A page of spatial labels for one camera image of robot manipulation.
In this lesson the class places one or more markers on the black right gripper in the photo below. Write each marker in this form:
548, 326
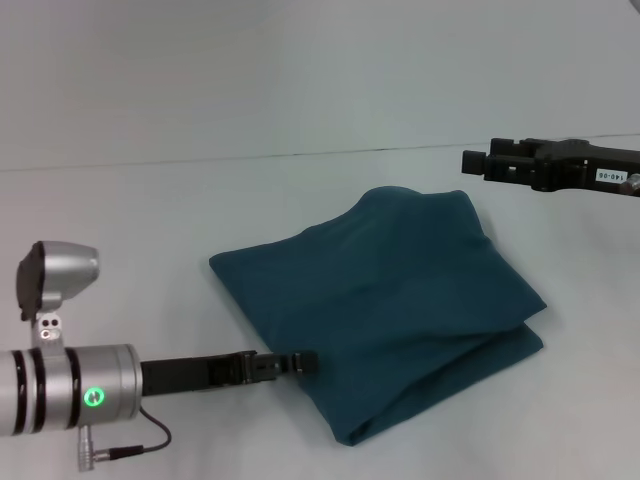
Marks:
595, 167

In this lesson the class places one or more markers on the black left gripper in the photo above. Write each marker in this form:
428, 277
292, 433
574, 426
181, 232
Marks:
190, 372

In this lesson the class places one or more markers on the teal blue shirt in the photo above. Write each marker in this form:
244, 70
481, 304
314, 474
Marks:
380, 300

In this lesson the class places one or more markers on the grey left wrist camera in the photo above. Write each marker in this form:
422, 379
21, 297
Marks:
50, 277

